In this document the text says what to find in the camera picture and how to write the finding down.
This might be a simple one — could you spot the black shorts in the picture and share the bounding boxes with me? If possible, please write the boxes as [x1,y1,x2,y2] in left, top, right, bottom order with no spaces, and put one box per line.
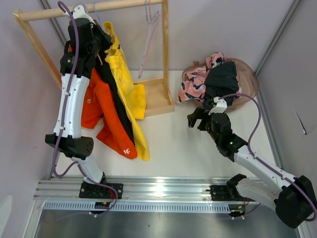
[93,59,136,147]

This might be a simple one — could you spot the pink floral shorts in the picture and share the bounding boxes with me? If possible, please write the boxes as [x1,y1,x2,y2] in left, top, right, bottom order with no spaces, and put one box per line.
[176,52,226,104]

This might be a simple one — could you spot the blue hanger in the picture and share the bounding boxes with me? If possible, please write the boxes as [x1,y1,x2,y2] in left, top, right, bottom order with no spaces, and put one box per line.
[140,0,160,75]
[93,1,103,28]

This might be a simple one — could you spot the dark navy shorts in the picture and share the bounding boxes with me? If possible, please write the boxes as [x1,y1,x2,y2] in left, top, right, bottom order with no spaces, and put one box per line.
[203,61,239,109]

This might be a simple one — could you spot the orange shorts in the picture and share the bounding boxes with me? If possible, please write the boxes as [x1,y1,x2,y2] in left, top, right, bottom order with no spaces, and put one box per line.
[81,52,137,159]

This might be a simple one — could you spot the yellow shorts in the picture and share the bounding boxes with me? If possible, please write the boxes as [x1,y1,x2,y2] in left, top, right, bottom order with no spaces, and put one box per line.
[103,22,150,161]

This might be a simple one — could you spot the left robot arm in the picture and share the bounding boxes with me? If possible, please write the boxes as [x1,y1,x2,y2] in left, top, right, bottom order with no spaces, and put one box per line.
[45,18,112,199]

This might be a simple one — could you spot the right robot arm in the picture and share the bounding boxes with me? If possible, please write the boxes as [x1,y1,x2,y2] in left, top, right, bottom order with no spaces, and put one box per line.
[187,108,317,229]

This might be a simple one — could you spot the wooden clothes rack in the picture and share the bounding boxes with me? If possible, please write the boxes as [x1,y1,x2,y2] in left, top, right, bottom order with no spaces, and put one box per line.
[12,0,175,117]

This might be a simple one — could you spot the pink translucent plastic basin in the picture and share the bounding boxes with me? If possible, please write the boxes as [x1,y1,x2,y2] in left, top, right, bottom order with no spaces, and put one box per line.
[186,58,260,112]

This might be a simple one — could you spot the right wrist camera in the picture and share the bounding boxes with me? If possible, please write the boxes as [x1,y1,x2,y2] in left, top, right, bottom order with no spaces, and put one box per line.
[209,97,227,116]

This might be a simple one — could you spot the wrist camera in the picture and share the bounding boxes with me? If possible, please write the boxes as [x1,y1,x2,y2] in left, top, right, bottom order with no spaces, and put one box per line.
[71,4,96,25]
[209,97,227,116]

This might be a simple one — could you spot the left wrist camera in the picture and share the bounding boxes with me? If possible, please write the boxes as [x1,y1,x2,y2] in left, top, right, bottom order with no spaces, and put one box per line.
[71,4,96,25]

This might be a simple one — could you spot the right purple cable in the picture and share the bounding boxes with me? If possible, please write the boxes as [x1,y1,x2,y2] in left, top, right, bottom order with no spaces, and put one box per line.
[214,93,317,223]

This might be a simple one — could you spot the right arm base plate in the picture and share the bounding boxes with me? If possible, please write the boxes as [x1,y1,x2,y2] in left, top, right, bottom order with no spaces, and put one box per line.
[206,185,244,201]

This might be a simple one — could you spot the aluminium mounting rail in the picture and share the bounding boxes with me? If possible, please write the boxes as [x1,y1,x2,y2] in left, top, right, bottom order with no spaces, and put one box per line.
[33,176,302,213]

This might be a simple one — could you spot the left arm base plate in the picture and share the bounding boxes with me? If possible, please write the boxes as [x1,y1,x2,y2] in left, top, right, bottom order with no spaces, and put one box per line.
[79,182,123,199]

